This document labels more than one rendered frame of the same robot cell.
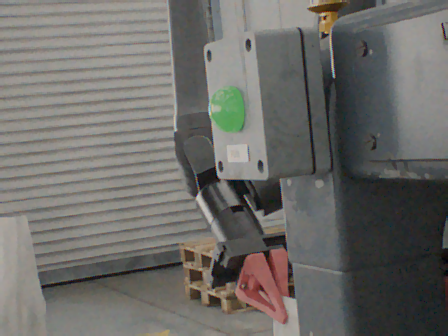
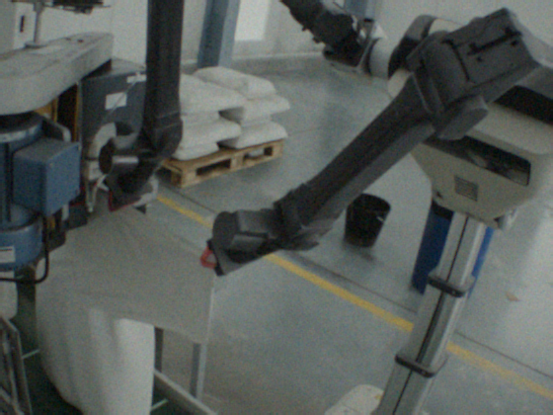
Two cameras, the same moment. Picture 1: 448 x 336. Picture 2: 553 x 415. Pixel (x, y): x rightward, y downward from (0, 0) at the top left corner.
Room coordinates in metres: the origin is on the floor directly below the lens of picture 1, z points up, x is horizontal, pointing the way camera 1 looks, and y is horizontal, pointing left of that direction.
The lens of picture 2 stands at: (1.84, -0.45, 1.61)
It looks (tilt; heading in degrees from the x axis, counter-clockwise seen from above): 24 degrees down; 148
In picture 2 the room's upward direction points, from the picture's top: 10 degrees clockwise
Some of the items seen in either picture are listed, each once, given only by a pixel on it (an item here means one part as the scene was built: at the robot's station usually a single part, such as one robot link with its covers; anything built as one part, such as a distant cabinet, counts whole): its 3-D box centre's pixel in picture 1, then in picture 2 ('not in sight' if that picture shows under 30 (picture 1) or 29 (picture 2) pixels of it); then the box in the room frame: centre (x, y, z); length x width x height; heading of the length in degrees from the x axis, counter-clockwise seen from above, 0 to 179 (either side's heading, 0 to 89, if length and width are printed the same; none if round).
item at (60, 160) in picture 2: not in sight; (46, 181); (1.01, -0.35, 1.25); 0.10 x 0.08 x 0.12; 139
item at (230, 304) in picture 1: (279, 282); not in sight; (6.67, -0.33, 0.07); 1.20 x 0.82 x 0.14; 112
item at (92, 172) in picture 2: not in sight; (92, 175); (0.75, -0.22, 1.14); 0.05 x 0.04 x 0.16; 114
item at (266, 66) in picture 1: (265, 106); not in sight; (0.58, -0.03, 1.29); 0.08 x 0.05 x 0.09; 24
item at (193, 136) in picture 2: not in sight; (194, 128); (-1.93, 1.09, 0.32); 0.66 x 0.43 x 0.15; 116
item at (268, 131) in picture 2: not in sight; (245, 131); (-2.20, 1.64, 0.20); 0.67 x 0.43 x 0.15; 114
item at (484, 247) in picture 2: not in sight; (457, 237); (-0.10, 1.97, 0.32); 0.51 x 0.48 x 0.65; 114
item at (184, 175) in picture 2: not in sight; (197, 145); (-2.25, 1.27, 0.07); 1.20 x 0.82 x 0.14; 116
